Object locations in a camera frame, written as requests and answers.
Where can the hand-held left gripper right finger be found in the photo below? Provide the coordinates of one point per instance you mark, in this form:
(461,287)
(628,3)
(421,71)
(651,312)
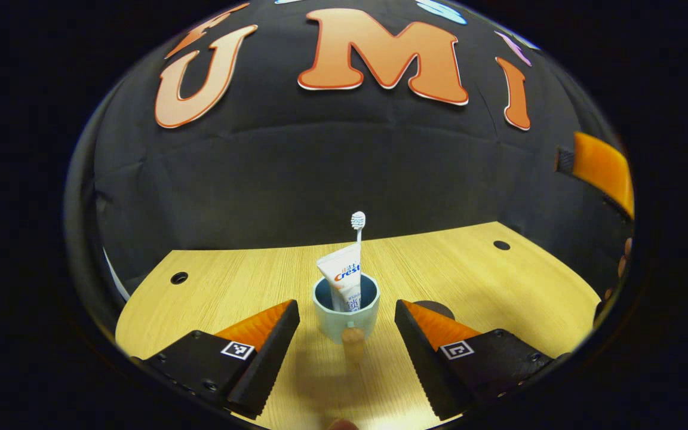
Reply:
(421,358)

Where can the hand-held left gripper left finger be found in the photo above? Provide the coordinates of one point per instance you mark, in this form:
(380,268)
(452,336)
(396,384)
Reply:
(269,358)

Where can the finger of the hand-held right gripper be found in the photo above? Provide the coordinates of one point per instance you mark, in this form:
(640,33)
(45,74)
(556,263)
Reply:
(601,167)

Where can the black round coaster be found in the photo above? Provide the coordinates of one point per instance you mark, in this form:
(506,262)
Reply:
(442,310)

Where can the white toothpaste tube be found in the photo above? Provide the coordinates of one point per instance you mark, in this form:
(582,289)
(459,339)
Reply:
(344,269)

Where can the white toothbrush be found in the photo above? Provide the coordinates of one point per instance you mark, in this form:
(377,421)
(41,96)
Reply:
(358,220)

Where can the wooden desktop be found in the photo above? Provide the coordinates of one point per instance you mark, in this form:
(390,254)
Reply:
(469,280)

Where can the black backdrop cloth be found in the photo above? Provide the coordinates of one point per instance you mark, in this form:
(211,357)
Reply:
(296,179)

